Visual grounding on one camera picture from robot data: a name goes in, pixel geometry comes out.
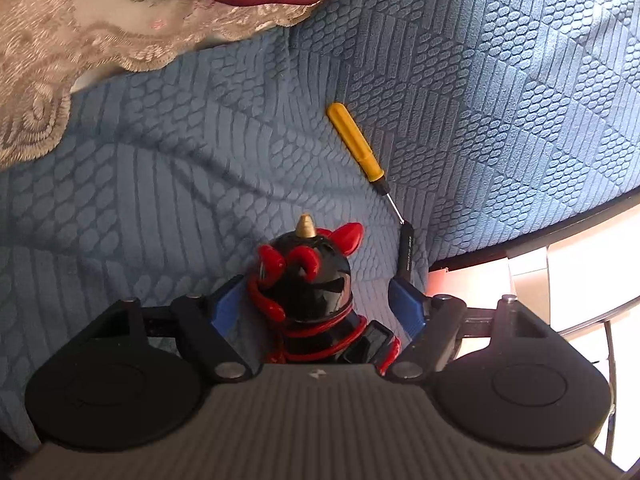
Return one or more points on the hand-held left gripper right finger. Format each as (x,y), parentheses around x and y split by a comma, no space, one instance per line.
(406,307)

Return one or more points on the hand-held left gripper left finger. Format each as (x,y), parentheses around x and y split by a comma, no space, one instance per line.
(227,305)

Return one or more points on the pink cardboard box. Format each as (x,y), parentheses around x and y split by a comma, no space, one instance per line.
(465,280)

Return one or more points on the red and black toy figure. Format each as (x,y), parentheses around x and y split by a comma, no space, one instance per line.
(315,300)

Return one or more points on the blue textured chair cover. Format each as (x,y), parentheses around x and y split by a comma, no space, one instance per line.
(175,170)

